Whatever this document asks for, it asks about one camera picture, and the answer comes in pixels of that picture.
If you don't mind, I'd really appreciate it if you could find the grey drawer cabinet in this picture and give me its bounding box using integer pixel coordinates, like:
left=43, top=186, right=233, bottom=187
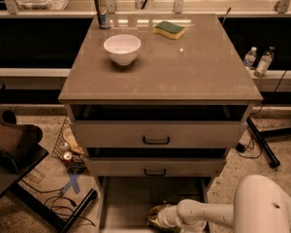
left=59, top=14, right=261, bottom=233

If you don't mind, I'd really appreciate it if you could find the small clear water bottle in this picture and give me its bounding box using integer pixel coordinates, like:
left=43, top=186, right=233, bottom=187
left=242, top=47, right=257, bottom=70

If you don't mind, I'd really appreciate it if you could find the tall clear plastic bottle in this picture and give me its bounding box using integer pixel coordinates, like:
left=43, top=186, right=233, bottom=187
left=254, top=47, right=275, bottom=78

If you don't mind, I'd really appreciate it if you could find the bottom open drawer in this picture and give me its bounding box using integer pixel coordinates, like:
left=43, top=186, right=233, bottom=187
left=99, top=177, right=208, bottom=233

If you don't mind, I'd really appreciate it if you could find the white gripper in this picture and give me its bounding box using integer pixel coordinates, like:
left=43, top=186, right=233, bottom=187
left=148, top=204, right=182, bottom=228

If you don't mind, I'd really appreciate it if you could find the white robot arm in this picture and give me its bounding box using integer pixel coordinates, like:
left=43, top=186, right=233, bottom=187
left=147, top=175, right=291, bottom=233

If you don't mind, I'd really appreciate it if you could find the top grey drawer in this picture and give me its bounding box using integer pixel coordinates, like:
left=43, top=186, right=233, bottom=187
left=70, top=120, right=246, bottom=149

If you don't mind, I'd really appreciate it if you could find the black chair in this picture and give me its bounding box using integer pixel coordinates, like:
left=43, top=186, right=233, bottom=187
left=0, top=75, right=50, bottom=206

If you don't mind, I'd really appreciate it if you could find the red soda can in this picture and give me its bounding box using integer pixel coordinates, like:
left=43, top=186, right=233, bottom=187
left=63, top=151, right=73, bottom=167

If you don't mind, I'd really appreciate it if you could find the grey drawer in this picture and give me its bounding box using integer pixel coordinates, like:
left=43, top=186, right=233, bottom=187
left=70, top=120, right=246, bottom=149
left=86, top=157, right=226, bottom=177

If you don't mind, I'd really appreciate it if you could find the wire basket on floor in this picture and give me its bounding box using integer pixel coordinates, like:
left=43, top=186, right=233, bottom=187
left=51, top=117, right=85, bottom=169

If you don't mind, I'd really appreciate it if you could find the white bowl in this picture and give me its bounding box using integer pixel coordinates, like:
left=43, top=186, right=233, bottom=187
left=104, top=34, right=141, bottom=66

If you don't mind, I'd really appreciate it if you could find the green jalapeno chip bag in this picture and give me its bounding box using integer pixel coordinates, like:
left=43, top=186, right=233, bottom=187
left=146, top=213, right=180, bottom=233

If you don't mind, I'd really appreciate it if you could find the blue tape cross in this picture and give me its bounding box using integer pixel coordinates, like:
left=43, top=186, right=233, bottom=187
left=60, top=173, right=81, bottom=194

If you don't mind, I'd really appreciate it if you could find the black floor cable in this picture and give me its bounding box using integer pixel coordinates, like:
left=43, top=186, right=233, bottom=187
left=20, top=178, right=97, bottom=227

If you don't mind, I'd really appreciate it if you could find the black table leg bar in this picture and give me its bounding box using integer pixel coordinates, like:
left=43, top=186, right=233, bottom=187
left=11, top=181, right=97, bottom=233

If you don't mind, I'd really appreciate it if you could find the blue silver energy drink can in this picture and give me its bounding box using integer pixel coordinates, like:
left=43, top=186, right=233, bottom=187
left=94, top=0, right=111, bottom=29

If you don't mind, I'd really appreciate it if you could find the middle grey drawer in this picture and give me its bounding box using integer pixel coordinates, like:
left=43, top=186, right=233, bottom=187
left=86, top=157, right=226, bottom=177

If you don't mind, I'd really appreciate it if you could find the black cable with plug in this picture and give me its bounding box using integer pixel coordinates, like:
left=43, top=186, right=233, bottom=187
left=235, top=136, right=264, bottom=160

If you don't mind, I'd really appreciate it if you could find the black stand base bar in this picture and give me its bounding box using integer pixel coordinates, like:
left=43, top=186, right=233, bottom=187
left=246, top=117, right=280, bottom=169

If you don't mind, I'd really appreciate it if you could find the yellow green sponge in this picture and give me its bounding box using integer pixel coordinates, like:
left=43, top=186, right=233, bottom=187
left=153, top=21, right=185, bottom=40

